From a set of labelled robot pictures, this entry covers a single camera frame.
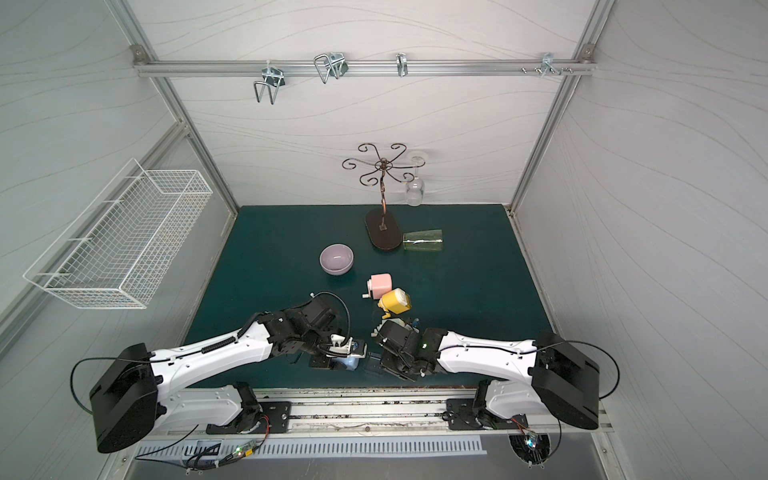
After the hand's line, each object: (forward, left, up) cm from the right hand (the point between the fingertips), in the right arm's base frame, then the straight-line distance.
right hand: (380, 366), depth 79 cm
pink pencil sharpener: (+22, +2, +5) cm, 23 cm away
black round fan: (-16, -39, -6) cm, 42 cm away
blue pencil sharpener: (-1, +7, +5) cm, 9 cm away
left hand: (+3, +9, +3) cm, 10 cm away
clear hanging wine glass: (+52, -9, +19) cm, 56 cm away
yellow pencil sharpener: (+17, -3, +5) cm, 18 cm away
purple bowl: (+34, +18, 0) cm, 39 cm away
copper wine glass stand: (+52, +3, -2) cm, 52 cm away
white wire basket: (+13, +61, +30) cm, 69 cm away
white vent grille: (-19, +19, -3) cm, 27 cm away
